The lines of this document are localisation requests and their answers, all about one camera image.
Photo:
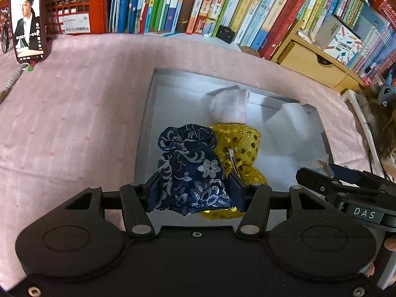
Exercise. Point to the white paper origami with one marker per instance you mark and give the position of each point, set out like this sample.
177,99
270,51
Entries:
287,123

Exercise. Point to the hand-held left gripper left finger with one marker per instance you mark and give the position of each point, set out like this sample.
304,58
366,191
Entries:
153,191

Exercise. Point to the row of upright books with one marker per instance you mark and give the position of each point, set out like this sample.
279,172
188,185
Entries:
185,3

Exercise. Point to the red mesh basket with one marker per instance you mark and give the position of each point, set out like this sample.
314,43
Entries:
385,4

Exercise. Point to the row of blue spine books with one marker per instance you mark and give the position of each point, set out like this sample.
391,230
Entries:
376,46

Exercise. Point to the toy bicycle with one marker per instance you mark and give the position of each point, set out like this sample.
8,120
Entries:
4,37

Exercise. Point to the pink bed sheet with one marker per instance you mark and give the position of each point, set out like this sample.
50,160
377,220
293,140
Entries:
77,114

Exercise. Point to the person's right hand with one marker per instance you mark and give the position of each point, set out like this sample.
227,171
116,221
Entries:
390,244

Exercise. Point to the white tube rail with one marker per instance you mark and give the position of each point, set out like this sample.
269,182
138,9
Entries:
360,114

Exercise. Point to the long-haired doll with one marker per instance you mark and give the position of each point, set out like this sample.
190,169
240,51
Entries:
383,123

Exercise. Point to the grey cardboard box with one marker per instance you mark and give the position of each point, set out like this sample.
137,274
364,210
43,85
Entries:
173,111

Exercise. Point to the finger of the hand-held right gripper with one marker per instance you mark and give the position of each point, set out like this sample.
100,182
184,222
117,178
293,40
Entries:
315,181
346,173

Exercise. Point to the navy floral pouch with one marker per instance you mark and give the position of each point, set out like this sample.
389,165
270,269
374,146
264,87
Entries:
191,173

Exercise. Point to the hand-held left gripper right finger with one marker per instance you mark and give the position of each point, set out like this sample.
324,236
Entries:
236,191

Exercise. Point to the white fuzzy cloth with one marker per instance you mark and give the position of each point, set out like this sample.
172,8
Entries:
229,105

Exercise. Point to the printed cardboard box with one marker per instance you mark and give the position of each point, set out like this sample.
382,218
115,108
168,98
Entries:
340,40

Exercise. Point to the smartphone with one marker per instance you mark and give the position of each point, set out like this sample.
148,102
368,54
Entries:
27,21

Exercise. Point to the red plastic crate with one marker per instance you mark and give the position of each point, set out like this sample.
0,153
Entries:
77,3

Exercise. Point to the yellow sequin bow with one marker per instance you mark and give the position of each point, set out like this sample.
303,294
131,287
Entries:
241,142

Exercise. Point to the wooden drawer organiser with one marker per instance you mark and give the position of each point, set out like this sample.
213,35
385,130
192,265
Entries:
309,62

